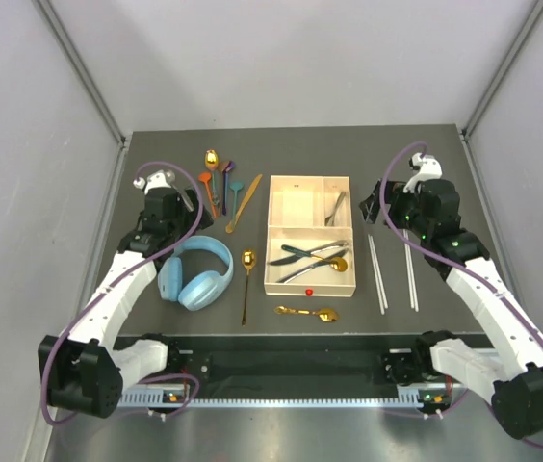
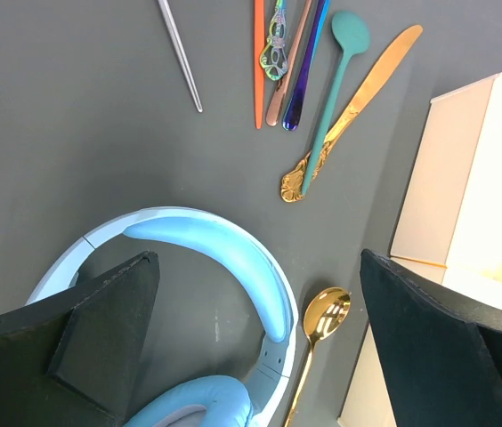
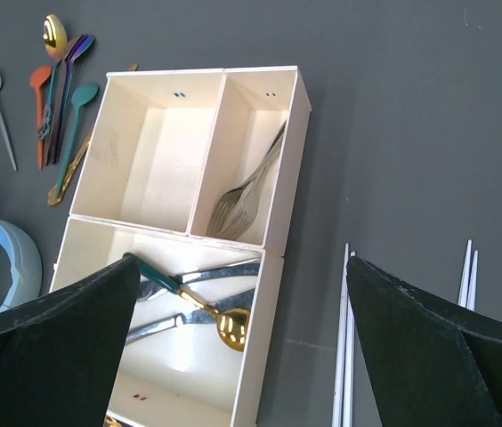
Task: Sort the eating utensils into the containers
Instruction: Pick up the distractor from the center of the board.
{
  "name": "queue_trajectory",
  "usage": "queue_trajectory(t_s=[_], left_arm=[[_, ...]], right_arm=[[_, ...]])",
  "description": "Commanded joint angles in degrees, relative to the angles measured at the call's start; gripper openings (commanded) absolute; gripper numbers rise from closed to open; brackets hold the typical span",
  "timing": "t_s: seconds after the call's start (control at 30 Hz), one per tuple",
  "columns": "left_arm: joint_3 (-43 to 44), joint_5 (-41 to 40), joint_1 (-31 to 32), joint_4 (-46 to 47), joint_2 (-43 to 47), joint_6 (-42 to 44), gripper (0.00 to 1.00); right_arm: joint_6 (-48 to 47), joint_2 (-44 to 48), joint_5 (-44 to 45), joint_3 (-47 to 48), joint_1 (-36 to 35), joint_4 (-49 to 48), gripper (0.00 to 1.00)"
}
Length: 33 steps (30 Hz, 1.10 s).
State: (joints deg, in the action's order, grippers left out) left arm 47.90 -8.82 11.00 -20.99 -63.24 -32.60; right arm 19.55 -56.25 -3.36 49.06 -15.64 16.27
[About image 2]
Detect silver round ladle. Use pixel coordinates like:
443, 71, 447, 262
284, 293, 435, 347
158, 0, 203, 113

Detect iridescent blue purple spoon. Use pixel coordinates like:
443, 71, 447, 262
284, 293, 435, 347
282, 0, 330, 131

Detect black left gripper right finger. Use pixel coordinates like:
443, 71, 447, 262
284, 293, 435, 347
360, 249, 502, 426

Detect gold butter knife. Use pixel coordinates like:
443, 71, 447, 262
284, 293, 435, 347
280, 24, 423, 203

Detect teal silicone spoon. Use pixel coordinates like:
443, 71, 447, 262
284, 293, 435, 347
301, 11, 370, 196

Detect light blue headphones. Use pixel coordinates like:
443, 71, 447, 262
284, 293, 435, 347
27, 206, 298, 426

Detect cream divided utensil box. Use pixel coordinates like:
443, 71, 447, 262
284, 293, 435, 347
337, 73, 502, 426

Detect plain gold spoon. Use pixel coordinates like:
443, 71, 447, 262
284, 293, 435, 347
283, 286, 351, 427

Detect rose copper spoon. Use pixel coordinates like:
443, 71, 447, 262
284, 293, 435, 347
265, 1, 312, 126

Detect orange silicone spoon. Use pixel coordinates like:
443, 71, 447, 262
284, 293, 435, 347
254, 0, 264, 129

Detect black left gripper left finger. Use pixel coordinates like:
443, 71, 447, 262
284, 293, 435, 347
0, 252, 160, 426

